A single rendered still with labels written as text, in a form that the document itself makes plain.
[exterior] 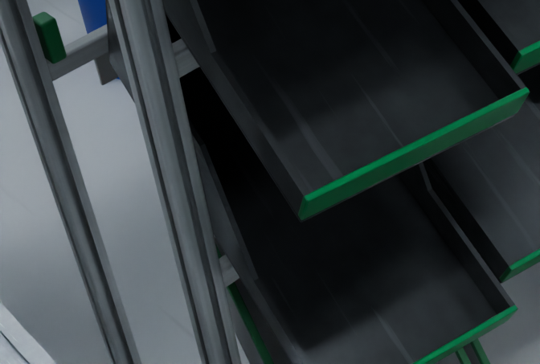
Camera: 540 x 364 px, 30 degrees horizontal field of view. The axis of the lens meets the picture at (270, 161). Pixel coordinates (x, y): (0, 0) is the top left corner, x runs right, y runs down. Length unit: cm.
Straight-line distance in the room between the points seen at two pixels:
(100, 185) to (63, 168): 56
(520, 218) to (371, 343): 14
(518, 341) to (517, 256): 15
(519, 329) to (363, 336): 22
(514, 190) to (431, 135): 22
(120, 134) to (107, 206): 14
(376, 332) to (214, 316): 10
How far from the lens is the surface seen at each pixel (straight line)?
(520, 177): 70
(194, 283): 61
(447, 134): 49
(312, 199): 46
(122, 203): 126
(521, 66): 55
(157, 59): 52
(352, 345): 61
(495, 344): 80
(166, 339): 109
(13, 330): 102
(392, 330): 62
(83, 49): 70
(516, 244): 68
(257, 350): 67
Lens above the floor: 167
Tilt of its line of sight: 39 degrees down
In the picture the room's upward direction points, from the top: 9 degrees counter-clockwise
